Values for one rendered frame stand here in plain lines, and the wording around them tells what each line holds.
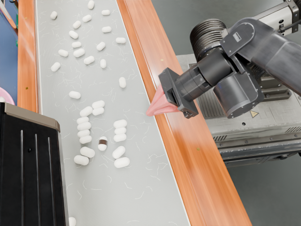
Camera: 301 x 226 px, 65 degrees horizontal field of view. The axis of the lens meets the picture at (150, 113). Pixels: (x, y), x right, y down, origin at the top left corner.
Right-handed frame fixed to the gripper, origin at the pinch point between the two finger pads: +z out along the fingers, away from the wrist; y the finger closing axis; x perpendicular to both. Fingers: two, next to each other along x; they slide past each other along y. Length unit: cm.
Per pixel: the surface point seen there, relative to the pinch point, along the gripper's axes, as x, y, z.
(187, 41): 104, -103, 9
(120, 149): 1.5, 2.8, 12.4
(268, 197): 104, 19, 9
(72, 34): -2.6, -41.9, 17.6
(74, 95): -3.9, -16.8, 19.6
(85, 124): -3.1, -6.4, 17.9
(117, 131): 2.0, -2.4, 12.4
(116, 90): 4.9, -16.6, 11.5
